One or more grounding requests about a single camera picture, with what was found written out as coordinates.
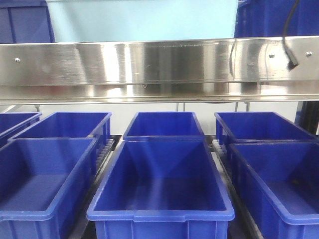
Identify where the blue bin front right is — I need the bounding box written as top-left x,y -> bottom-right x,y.
229,142 -> 319,239

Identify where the black cable with connector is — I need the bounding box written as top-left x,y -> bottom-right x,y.
281,0 -> 300,72

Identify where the stainless steel shelf front rail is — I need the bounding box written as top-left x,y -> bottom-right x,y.
0,36 -> 319,105

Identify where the light cyan plastic bin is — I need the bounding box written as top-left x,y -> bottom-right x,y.
46,0 -> 238,42

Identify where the blue bin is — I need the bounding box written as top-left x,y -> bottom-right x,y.
0,138 -> 96,239
8,112 -> 112,155
229,142 -> 319,239
214,112 -> 318,148
123,112 -> 205,141
87,140 -> 235,239

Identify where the blue bin rear left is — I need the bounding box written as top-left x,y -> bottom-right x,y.
8,112 -> 112,155

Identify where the blue bin rear centre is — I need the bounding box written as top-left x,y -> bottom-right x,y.
123,112 -> 205,141

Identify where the blue bin front left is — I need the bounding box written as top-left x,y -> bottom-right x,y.
0,138 -> 96,239

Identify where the blue bin front centre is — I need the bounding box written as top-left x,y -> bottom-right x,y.
87,140 -> 235,239

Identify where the blue bin rear right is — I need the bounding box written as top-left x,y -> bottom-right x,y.
214,112 -> 318,148

